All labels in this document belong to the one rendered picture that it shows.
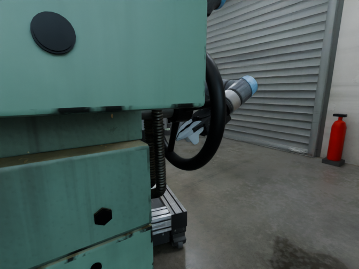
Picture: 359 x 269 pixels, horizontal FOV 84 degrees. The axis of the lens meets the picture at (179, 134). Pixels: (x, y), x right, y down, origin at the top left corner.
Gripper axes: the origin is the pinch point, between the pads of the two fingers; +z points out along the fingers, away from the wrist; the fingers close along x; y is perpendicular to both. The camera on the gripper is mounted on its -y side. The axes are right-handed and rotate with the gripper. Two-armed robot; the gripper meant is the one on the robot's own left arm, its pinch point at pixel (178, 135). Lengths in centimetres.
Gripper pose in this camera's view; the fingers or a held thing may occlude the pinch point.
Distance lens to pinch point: 59.5
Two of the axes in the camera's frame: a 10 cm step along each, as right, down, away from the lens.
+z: -7.3, 5.9, -3.6
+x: -5.5, -1.7, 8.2
